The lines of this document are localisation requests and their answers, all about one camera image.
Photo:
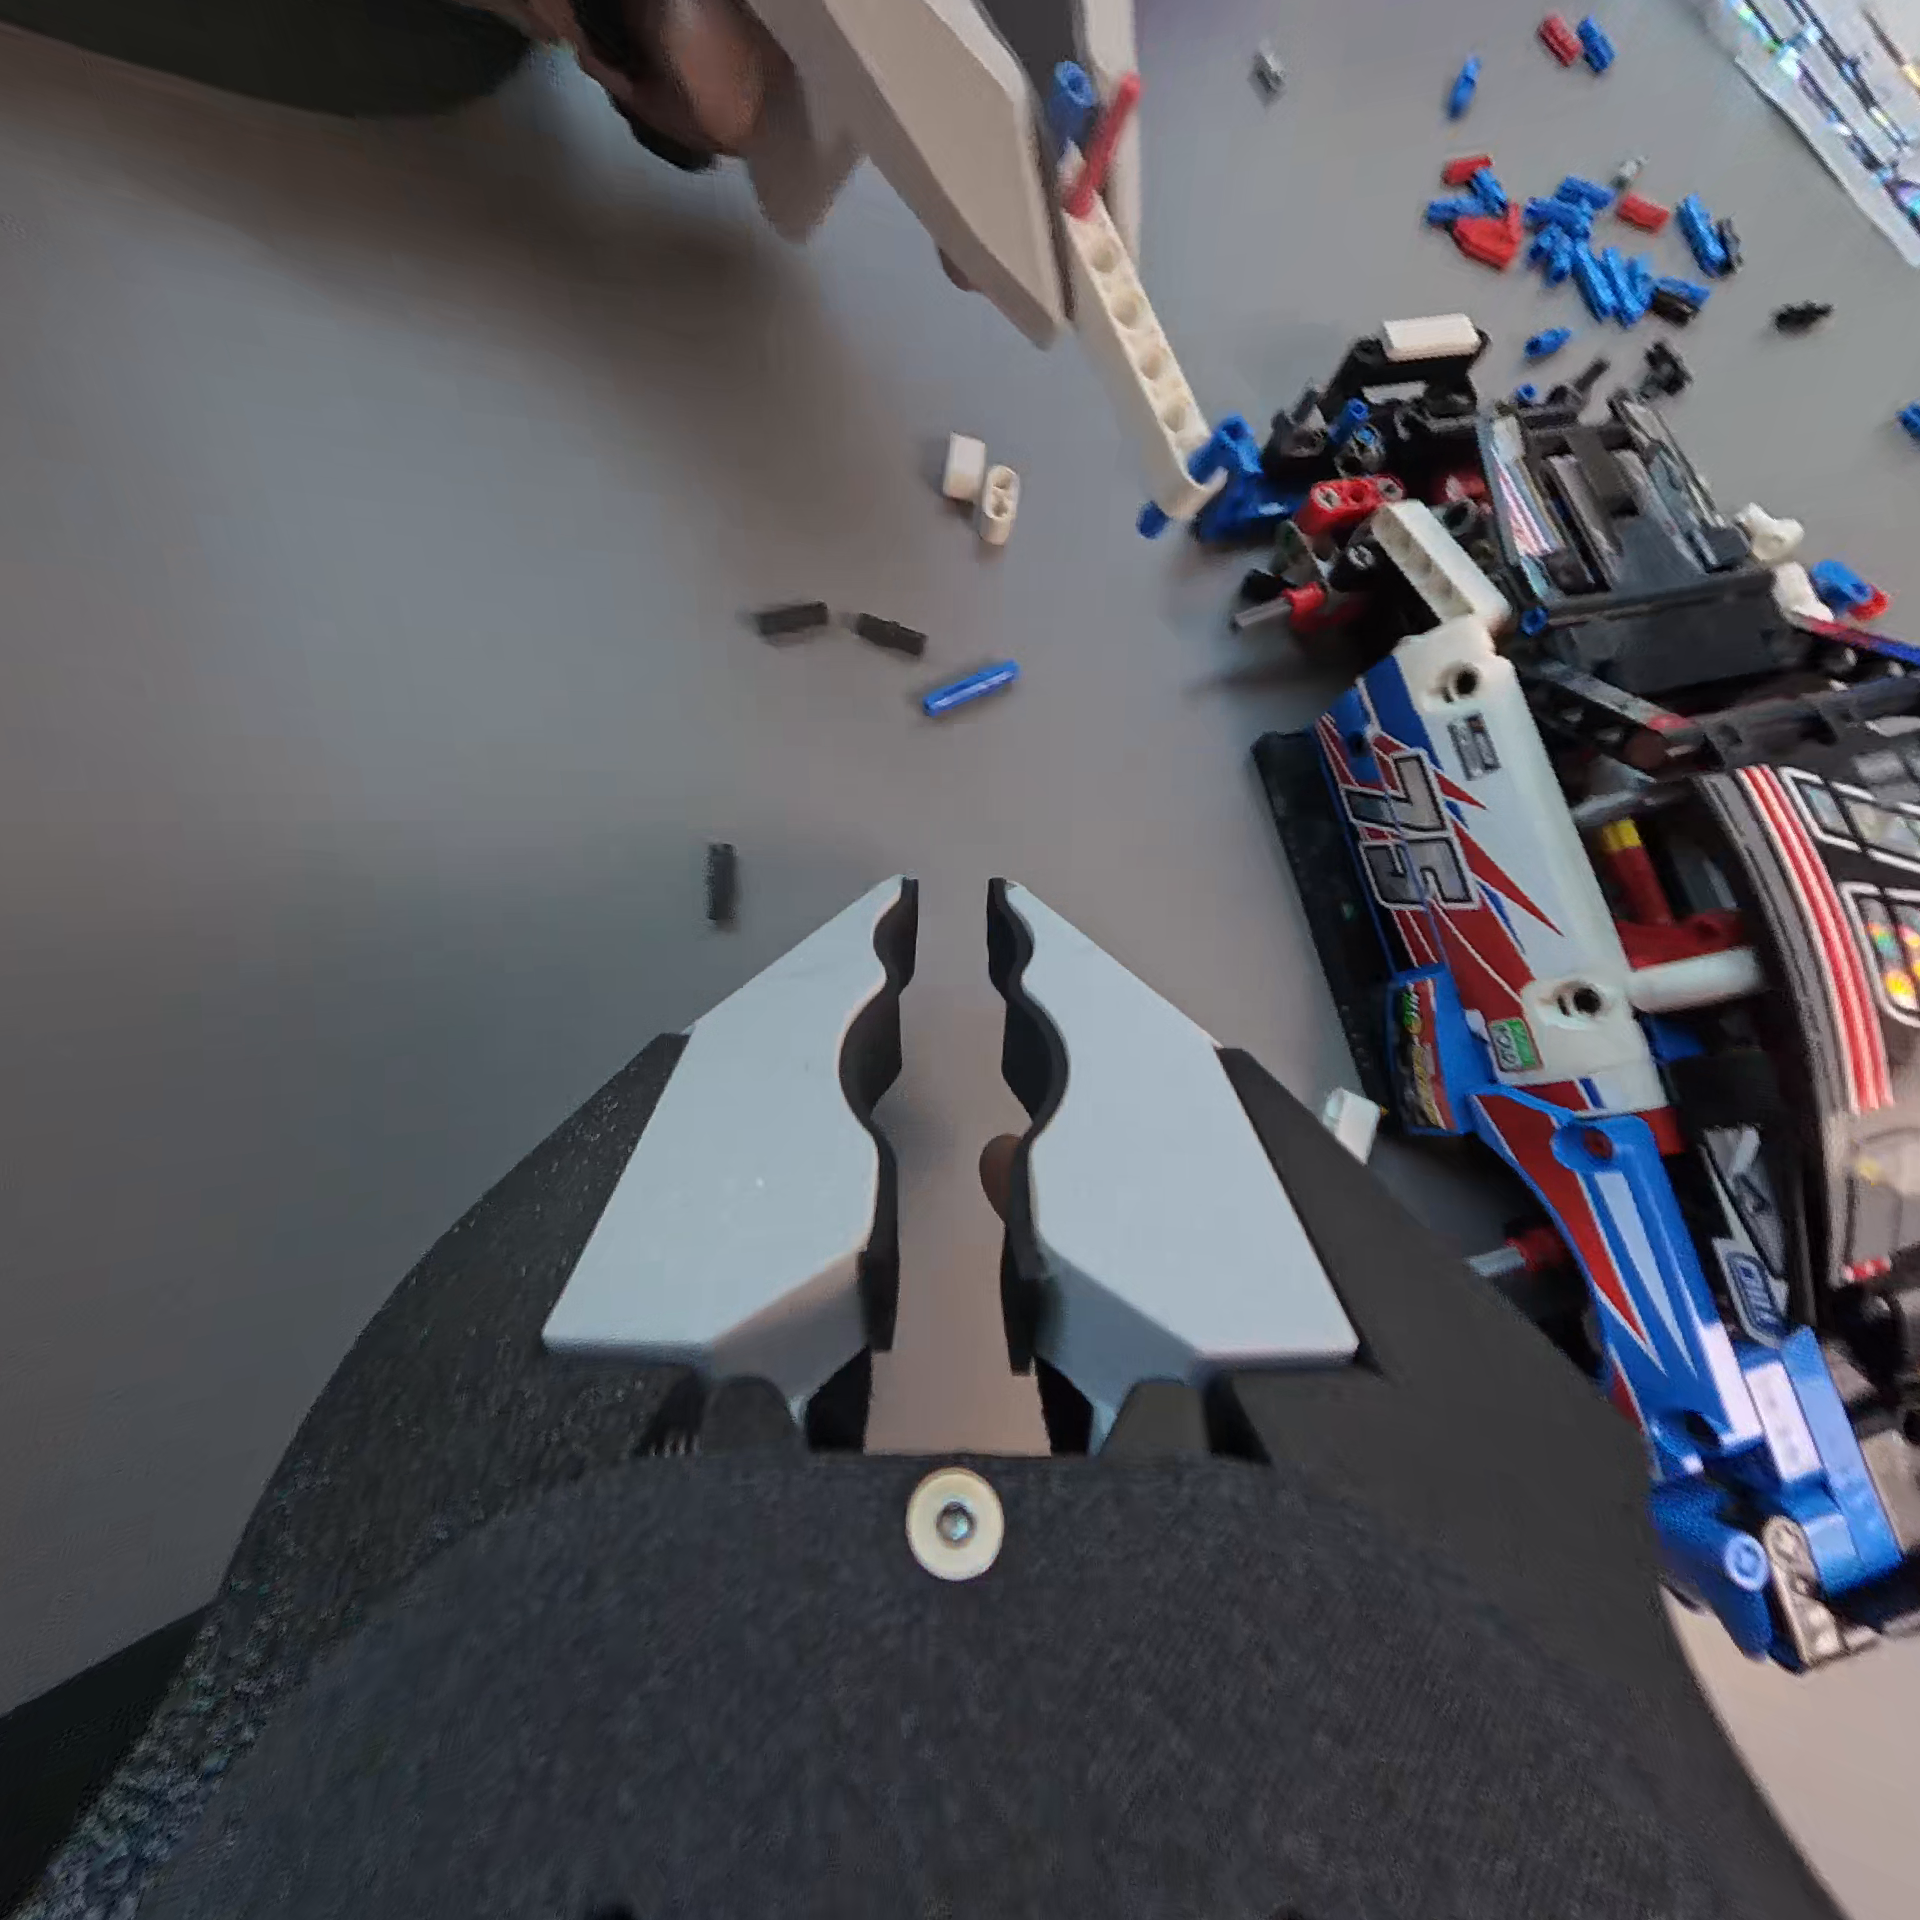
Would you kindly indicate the small black brick pin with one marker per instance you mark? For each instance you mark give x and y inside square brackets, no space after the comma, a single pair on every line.
[790,619]
[889,634]
[722,883]

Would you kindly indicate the small grey brick piece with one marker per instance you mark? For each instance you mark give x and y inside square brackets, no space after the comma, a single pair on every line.
[1267,71]

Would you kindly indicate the small white brick piece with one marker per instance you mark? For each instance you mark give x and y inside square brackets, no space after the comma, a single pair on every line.
[1348,1122]

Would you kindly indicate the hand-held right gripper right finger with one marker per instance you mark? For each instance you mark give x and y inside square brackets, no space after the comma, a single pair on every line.
[1184,1213]

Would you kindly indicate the toy brick race car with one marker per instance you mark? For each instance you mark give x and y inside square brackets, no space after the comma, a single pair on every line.
[1621,900]

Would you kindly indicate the small white brick connector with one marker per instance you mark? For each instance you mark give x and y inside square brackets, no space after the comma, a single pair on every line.
[997,503]
[962,461]

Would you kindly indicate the red and blue brick pins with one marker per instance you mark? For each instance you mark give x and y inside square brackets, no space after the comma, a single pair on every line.
[1576,39]

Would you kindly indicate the grey desk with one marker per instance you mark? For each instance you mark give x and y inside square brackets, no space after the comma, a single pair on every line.
[450,600]

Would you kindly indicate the person's black pants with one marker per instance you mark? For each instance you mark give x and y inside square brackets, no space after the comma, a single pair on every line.
[299,53]

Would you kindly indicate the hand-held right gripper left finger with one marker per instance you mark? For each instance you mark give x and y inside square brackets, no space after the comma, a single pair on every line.
[734,1200]

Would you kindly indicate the holographic sticker sheet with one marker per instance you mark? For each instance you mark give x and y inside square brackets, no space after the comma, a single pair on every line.
[1837,89]

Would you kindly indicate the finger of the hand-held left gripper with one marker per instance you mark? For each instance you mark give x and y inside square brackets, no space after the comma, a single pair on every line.
[960,135]
[1109,36]

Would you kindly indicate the pile of small brick pieces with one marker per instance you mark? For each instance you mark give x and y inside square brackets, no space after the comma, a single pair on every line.
[1589,240]

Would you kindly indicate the person's left hand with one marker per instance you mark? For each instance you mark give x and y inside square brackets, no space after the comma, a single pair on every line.
[681,75]

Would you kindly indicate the red brick pin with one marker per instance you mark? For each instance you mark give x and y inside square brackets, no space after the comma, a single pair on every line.
[1102,143]

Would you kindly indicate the black brick connector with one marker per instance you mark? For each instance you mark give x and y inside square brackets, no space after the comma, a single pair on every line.
[1798,315]

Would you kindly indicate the white brick beam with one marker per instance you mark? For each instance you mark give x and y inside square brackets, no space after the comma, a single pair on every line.
[1140,346]

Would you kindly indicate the blue brick axle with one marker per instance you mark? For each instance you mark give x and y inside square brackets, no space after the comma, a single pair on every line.
[969,685]

